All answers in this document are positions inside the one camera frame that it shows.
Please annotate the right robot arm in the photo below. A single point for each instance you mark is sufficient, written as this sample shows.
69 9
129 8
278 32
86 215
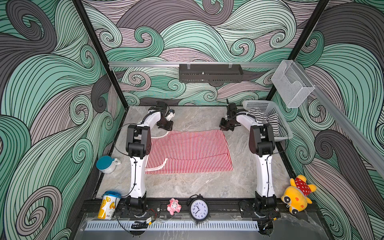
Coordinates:
262 146

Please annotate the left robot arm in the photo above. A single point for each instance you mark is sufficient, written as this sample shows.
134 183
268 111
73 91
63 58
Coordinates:
138 148

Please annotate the pink plush toy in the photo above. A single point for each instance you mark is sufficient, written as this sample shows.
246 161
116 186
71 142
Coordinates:
174 206

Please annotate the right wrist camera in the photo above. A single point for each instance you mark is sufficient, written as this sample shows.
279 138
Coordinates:
232 110

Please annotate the yellow drink cup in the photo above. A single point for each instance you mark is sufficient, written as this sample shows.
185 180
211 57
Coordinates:
109 203

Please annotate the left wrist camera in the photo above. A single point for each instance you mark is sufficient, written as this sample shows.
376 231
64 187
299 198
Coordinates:
166 112

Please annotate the clear wall-mounted bin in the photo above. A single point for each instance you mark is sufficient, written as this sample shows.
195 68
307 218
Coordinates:
292 83

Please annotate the red white striped tank top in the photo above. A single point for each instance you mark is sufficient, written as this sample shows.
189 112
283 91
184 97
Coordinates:
189 152

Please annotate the yellow plush toy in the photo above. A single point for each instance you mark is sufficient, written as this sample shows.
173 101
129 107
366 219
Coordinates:
296 194

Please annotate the black white striped tank top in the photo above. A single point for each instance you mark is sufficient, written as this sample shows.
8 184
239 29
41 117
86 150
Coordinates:
264 119

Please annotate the black alarm clock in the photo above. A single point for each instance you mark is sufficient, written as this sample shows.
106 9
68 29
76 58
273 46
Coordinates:
199 209

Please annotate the teal lid white mug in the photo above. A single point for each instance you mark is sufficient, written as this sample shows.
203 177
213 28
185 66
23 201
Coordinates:
107 164

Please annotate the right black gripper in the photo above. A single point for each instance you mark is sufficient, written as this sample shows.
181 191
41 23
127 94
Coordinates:
222 127

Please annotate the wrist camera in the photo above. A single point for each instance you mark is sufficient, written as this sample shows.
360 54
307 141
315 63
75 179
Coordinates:
166 112
232 110

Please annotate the aluminium rail right wall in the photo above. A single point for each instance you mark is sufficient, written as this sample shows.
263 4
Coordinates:
355 107

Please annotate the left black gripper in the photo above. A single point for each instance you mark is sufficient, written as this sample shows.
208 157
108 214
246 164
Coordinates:
167 127

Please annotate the white slotted cable duct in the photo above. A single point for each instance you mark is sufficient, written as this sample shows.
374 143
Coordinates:
177 225

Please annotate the grey plastic laundry basket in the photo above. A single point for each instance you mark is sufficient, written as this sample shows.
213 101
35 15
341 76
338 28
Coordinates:
267 112

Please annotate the black wall shelf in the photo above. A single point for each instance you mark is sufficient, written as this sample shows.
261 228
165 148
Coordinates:
210 73

